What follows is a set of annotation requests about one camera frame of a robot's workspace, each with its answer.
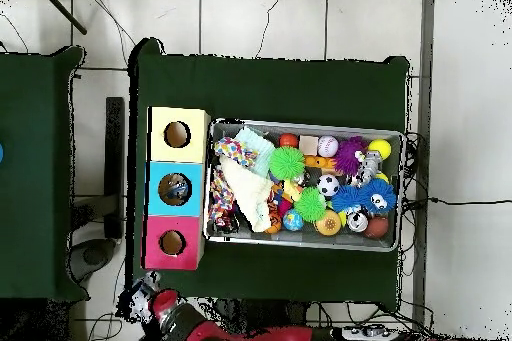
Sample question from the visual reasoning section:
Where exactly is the grey round stand base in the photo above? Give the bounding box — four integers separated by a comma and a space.
70, 236, 118, 280

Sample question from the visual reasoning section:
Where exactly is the dark green side cloth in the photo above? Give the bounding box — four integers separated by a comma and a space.
0, 44, 88, 304

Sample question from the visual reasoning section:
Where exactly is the flat wooden block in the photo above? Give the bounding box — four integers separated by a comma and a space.
299, 135, 321, 157

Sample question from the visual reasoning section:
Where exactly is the silver toy robot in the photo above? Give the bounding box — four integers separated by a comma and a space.
355, 151, 384, 186

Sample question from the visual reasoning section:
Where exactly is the white baseball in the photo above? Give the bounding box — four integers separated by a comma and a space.
317, 135, 341, 158

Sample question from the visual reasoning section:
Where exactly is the small blue globe ball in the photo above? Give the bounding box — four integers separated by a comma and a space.
282, 209, 306, 233

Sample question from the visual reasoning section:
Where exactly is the wooden box with three holes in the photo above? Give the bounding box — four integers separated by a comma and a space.
143, 106, 212, 271

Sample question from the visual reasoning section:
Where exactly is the mint knitted cloth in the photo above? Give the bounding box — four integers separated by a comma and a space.
235, 126, 278, 178

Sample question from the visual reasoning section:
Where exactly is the black rod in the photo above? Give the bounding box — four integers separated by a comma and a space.
35, 0, 89, 37

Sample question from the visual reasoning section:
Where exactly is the black white soccer ball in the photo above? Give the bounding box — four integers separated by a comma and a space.
317, 174, 341, 198

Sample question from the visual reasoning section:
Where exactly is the clear shallow mesh bin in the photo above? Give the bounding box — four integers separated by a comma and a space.
203, 120, 406, 254

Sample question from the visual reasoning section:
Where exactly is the blue spiky ball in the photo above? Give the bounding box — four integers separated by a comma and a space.
363, 179, 398, 214
331, 185, 366, 214

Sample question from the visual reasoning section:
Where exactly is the red maraca rattle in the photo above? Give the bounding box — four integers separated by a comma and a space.
278, 132, 300, 150

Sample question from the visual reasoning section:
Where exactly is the multicoloured patterned cloth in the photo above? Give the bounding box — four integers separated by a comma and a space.
214, 137, 258, 171

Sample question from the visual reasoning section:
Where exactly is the dark green tablecloth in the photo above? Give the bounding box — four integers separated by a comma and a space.
127, 36, 411, 314

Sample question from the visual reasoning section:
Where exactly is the brown toy football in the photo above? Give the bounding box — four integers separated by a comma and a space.
364, 216, 391, 240

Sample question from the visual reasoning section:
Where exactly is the yellow ball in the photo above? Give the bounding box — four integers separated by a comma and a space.
367, 139, 393, 160

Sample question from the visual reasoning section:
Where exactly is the orange toy ball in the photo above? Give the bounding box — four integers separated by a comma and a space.
315, 209, 344, 238

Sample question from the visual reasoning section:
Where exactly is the black panel stand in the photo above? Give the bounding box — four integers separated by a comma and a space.
103, 96, 128, 240

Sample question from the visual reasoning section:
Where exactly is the cream knitted cloth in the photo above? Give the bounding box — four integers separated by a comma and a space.
219, 156, 276, 234

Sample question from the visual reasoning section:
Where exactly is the purple monster toy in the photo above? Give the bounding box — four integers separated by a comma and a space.
332, 137, 367, 176

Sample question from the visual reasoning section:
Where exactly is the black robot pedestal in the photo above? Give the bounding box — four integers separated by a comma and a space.
212, 300, 310, 330

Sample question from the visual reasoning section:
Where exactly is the multicoloured rope toy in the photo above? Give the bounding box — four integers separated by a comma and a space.
208, 166, 240, 235

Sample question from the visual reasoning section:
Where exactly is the green spiky ball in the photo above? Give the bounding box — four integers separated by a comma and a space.
293, 186, 329, 224
268, 145, 307, 182

